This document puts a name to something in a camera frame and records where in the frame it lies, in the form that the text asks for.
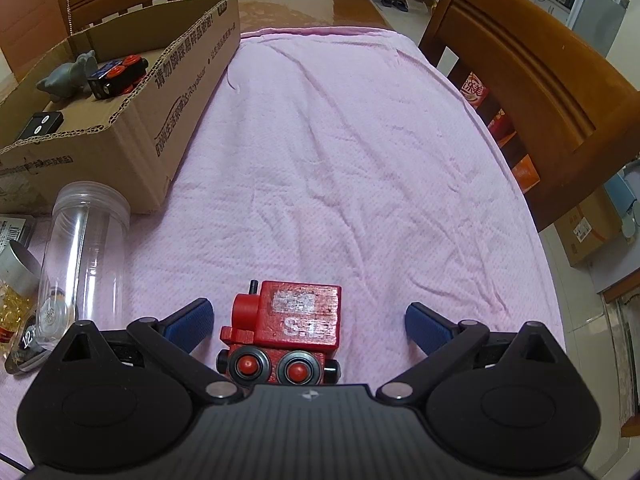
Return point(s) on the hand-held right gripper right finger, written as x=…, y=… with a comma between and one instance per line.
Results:
x=425, y=330

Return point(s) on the clear plastic jar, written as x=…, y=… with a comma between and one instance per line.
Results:
x=85, y=240

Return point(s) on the brown wooden door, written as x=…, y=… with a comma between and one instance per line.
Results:
x=30, y=10

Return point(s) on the dark blue toy car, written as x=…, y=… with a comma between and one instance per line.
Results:
x=117, y=77

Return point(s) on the black digital timer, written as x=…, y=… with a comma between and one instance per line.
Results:
x=40, y=125

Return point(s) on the closed cardboard carton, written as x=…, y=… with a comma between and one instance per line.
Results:
x=585, y=232

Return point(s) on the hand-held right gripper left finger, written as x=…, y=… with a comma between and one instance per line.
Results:
x=192, y=327

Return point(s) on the gold capsule bottle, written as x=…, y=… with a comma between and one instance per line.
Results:
x=15, y=267

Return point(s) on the grey refrigerator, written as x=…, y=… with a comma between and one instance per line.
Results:
x=597, y=15

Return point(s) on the brown cardboard box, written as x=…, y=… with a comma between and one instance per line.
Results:
x=150, y=140

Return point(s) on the red toy train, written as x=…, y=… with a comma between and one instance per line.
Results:
x=300, y=320

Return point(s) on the pink towel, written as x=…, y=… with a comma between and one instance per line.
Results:
x=350, y=185

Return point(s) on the white kitchen counter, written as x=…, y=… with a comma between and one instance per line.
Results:
x=550, y=2

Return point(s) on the red snack packet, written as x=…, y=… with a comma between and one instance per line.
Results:
x=475, y=90
x=501, y=127

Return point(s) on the dark slippers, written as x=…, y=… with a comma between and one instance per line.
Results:
x=396, y=3

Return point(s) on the light blue plastic bin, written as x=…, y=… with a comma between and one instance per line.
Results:
x=625, y=195

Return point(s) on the orange snack packet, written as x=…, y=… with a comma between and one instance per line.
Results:
x=526, y=172

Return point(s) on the grey rubber animal toy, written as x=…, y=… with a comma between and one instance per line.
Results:
x=67, y=77

